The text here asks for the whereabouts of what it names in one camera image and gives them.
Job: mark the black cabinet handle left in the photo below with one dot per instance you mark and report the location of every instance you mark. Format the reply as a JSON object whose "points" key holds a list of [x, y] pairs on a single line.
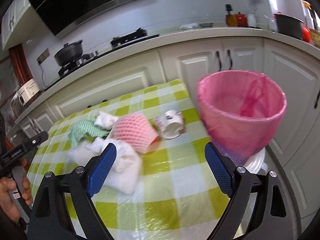
{"points": [[219, 60]]}

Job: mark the amber oil bottle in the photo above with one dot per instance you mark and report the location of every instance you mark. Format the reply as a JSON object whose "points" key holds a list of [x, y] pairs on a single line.
{"points": [[231, 20]]}

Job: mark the white foam block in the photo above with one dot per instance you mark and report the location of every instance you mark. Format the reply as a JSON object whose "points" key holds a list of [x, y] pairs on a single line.
{"points": [[123, 175]]}

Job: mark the white paper towel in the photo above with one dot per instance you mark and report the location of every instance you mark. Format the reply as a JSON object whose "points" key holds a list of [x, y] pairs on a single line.
{"points": [[105, 120]]}

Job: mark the red lidded pot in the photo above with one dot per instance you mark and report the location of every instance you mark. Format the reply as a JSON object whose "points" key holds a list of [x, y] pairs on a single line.
{"points": [[241, 19]]}

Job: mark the black cabinet handle right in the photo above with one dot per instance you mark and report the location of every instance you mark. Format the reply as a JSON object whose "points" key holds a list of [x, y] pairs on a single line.
{"points": [[230, 59]]}

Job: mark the black cooking pot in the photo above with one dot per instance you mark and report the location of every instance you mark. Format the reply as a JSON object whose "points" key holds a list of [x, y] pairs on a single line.
{"points": [[69, 53]]}

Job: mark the crushed white paper cup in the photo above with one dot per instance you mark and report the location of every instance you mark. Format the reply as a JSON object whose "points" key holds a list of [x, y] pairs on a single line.
{"points": [[170, 124]]}

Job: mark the metal dish on counter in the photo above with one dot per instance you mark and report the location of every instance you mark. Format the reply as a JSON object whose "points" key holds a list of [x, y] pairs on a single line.
{"points": [[205, 25]]}

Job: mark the black cabinet handle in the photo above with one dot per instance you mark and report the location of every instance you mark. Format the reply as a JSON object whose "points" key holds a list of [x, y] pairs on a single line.
{"points": [[219, 60], [230, 59]]}

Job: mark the red plastic bag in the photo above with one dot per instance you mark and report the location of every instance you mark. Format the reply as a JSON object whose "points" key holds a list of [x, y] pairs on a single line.
{"points": [[306, 34]]}

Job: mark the dark grey large pot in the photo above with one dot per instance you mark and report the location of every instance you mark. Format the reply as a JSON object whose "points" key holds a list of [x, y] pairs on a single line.
{"points": [[289, 26]]}

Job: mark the white cabinet door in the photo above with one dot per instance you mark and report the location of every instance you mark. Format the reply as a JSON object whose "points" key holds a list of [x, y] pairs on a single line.
{"points": [[113, 80]]}

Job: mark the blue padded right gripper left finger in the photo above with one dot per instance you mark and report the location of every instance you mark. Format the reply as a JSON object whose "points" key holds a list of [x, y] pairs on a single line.
{"points": [[99, 168]]}

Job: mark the pink foam fruit net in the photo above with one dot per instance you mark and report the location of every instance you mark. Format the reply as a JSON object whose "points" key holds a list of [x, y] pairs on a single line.
{"points": [[135, 130]]}

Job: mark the pink bag lined trash bin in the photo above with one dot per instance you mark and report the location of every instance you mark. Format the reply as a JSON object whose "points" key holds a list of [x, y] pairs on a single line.
{"points": [[241, 110]]}

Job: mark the green checkered tablecloth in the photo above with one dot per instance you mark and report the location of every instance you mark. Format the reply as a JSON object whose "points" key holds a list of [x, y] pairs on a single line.
{"points": [[176, 196]]}

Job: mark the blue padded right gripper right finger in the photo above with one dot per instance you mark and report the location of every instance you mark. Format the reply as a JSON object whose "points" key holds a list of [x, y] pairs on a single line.
{"points": [[218, 164]]}

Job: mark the white rice cooker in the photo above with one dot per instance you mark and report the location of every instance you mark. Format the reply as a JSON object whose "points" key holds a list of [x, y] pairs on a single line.
{"points": [[27, 91]]}

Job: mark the green knitted cloth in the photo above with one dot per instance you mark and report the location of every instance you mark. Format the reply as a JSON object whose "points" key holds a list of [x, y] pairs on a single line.
{"points": [[85, 128]]}

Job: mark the black gas stove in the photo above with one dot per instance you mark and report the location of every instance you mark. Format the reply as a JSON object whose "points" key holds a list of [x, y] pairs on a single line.
{"points": [[116, 44]]}

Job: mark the white ceramic jar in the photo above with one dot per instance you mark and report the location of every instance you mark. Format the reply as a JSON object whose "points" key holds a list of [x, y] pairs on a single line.
{"points": [[252, 23]]}

